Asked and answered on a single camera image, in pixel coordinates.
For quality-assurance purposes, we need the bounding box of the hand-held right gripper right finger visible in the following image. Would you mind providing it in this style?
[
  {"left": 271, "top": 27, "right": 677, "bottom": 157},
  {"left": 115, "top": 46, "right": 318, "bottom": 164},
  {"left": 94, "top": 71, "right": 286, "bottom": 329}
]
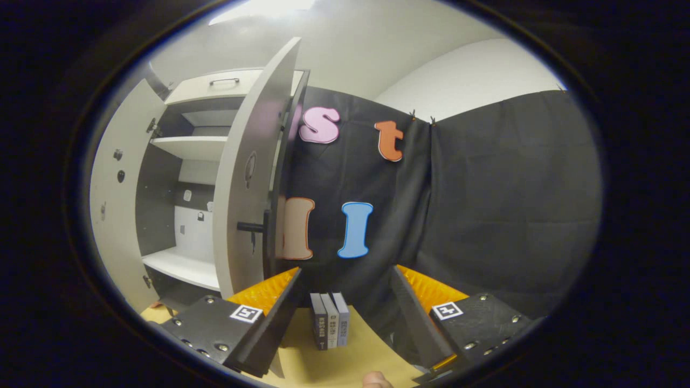
[{"left": 390, "top": 264, "right": 535, "bottom": 378}]

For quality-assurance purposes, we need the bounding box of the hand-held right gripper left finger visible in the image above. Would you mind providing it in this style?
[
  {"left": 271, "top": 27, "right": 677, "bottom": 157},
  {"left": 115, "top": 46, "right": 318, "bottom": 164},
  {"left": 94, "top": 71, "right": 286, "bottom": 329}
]
[{"left": 147, "top": 268, "right": 306, "bottom": 379}]

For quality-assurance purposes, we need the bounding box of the white door with cat sticker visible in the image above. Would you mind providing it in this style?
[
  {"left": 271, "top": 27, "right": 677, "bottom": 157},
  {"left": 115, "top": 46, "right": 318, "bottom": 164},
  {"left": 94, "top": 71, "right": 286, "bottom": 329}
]
[{"left": 212, "top": 37, "right": 302, "bottom": 300}]

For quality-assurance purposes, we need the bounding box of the white door with camera sticker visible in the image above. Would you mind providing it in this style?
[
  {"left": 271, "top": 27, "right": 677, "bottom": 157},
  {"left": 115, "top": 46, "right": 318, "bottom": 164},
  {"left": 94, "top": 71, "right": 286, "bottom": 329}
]
[{"left": 89, "top": 78, "right": 168, "bottom": 314}]

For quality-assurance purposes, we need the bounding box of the white and grey cabinet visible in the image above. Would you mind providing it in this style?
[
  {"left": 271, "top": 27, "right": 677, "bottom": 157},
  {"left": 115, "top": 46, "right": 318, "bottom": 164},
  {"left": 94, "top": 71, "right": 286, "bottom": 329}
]
[{"left": 135, "top": 67, "right": 312, "bottom": 313}]

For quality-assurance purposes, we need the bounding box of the white cabinet drawer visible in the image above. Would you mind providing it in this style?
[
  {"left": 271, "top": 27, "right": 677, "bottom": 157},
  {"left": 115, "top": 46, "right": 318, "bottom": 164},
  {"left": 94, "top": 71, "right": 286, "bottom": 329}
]
[{"left": 164, "top": 67, "right": 305, "bottom": 106}]

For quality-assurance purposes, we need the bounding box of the dark grey book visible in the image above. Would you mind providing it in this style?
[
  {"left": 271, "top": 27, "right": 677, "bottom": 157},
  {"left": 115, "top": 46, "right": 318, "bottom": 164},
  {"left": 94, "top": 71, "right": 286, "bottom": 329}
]
[{"left": 310, "top": 293, "right": 328, "bottom": 351}]

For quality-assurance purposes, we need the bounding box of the light grey book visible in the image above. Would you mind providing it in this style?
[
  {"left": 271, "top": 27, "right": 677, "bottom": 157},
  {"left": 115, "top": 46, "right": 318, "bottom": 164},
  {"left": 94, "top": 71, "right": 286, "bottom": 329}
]
[{"left": 321, "top": 293, "right": 339, "bottom": 349}]

